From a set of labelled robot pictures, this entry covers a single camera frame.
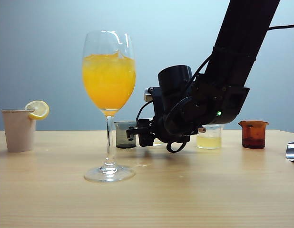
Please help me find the yellow lemon slice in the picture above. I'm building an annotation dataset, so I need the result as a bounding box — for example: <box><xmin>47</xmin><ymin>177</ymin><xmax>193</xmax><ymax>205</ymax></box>
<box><xmin>24</xmin><ymin>100</ymin><xmax>50</xmax><ymax>121</ymax></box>

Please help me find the beige paper cup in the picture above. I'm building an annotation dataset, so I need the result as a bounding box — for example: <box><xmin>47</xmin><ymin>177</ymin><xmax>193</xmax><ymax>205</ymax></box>
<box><xmin>1</xmin><ymin>109</ymin><xmax>37</xmax><ymax>153</ymax></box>

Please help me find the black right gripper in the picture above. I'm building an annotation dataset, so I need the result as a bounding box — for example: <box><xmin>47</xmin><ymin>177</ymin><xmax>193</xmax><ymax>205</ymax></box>
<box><xmin>137</xmin><ymin>65</ymin><xmax>203</xmax><ymax>147</ymax></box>

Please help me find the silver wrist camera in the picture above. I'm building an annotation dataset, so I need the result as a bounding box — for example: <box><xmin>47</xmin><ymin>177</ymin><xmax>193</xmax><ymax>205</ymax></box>
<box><xmin>143</xmin><ymin>86</ymin><xmax>160</xmax><ymax>102</ymax></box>

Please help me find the amber brown measuring cup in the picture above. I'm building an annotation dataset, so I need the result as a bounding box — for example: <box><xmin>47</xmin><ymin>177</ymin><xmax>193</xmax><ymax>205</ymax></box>
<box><xmin>237</xmin><ymin>120</ymin><xmax>269</xmax><ymax>150</ymax></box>

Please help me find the clear cup with pale juice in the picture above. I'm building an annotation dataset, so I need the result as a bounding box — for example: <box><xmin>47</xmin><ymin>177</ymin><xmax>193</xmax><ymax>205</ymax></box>
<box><xmin>196</xmin><ymin>124</ymin><xmax>224</xmax><ymax>150</ymax></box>

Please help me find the black cable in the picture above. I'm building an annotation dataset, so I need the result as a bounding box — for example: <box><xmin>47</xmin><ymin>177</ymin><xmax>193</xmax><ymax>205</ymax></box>
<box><xmin>165</xmin><ymin>140</ymin><xmax>187</xmax><ymax>153</ymax></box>
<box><xmin>268</xmin><ymin>23</ymin><xmax>294</xmax><ymax>31</ymax></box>
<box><xmin>136</xmin><ymin>100</ymin><xmax>154</xmax><ymax>126</ymax></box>

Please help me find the smoky grey measuring cup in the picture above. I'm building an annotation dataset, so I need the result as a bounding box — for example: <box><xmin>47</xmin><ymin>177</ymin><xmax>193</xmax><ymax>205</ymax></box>
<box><xmin>113</xmin><ymin>120</ymin><xmax>138</xmax><ymax>149</ymax></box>

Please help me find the shiny silver metal object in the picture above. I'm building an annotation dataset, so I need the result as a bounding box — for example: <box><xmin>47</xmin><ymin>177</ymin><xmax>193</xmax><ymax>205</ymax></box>
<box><xmin>285</xmin><ymin>141</ymin><xmax>294</xmax><ymax>163</ymax></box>

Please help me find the clear stemmed wine glass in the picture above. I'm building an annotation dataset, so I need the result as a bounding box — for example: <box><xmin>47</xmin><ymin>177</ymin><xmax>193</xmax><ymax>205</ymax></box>
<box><xmin>80</xmin><ymin>30</ymin><xmax>137</xmax><ymax>183</ymax></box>

